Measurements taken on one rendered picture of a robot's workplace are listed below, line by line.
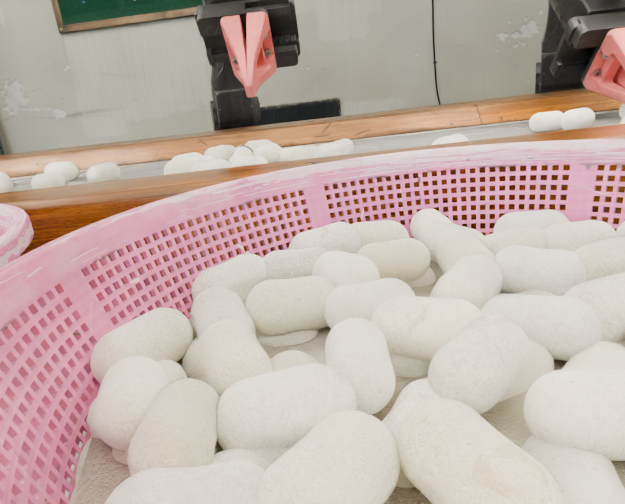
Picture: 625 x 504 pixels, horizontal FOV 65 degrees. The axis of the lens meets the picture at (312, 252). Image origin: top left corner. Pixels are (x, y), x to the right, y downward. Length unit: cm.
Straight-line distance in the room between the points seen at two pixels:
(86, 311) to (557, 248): 17
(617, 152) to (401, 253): 11
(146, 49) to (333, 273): 259
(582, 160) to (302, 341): 16
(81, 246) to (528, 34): 258
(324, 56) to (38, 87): 147
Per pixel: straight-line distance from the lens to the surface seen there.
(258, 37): 52
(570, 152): 26
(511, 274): 18
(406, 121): 64
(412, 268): 20
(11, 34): 306
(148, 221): 20
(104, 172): 52
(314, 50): 255
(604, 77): 61
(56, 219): 31
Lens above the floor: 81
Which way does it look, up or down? 18 degrees down
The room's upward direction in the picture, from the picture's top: 7 degrees counter-clockwise
